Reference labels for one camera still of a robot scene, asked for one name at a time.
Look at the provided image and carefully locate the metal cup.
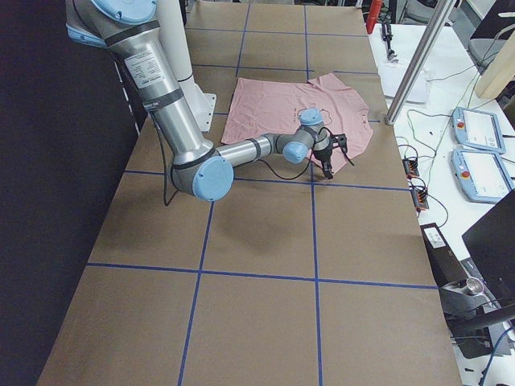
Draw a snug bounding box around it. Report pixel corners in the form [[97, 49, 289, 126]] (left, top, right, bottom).
[[464, 277, 484, 296]]

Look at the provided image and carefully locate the beige cardboard tube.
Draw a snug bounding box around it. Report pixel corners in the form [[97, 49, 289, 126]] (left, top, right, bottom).
[[475, 33, 514, 99]]

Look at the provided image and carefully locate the black tool on table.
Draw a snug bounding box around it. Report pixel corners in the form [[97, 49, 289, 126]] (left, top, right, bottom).
[[381, 23, 398, 64]]

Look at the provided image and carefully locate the aluminium frame post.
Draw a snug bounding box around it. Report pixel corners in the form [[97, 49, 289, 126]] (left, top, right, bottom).
[[385, 0, 455, 125]]

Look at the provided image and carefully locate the lower orange terminal block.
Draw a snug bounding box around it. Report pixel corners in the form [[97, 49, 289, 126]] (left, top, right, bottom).
[[410, 187, 429, 213]]

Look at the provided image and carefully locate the blue teach pendant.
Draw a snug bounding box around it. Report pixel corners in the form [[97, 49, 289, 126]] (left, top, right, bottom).
[[451, 147, 514, 204], [451, 107, 506, 154]]

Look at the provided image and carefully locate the black box with label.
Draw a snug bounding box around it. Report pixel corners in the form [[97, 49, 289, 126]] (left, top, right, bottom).
[[420, 223, 468, 287]]

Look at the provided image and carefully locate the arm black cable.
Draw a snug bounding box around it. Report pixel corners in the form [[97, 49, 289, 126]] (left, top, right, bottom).
[[151, 115, 356, 208]]

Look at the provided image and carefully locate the upper blue teach pendant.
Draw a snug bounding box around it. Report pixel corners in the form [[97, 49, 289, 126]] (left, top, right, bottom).
[[451, 107, 506, 154]]

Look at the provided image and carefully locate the pink Snoopy t-shirt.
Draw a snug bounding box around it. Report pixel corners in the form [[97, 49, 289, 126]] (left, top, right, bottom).
[[217, 73, 373, 173]]

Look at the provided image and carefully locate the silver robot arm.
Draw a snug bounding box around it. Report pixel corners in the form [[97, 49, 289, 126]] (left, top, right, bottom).
[[65, 1, 347, 202]]

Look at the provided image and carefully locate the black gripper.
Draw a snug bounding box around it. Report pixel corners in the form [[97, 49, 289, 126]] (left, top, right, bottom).
[[313, 133, 347, 179]]

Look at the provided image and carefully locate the lower blue teach pendant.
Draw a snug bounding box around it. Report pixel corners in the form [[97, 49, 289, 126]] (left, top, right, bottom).
[[451, 147, 514, 204]]

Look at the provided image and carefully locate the black monitor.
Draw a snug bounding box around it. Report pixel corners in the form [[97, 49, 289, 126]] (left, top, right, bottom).
[[462, 191, 515, 301]]

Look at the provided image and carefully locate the orange terminal block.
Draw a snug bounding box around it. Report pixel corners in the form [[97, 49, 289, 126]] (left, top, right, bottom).
[[402, 158, 420, 179], [410, 187, 429, 213]]

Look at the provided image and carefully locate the red fire extinguisher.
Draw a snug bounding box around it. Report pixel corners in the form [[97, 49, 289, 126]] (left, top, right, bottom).
[[365, 0, 382, 35]]

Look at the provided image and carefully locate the upper orange terminal block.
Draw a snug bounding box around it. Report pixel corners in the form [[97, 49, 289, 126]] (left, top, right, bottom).
[[402, 158, 420, 179]]

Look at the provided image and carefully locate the white paper sheet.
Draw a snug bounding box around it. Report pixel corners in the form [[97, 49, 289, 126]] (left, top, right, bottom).
[[378, 61, 432, 104]]

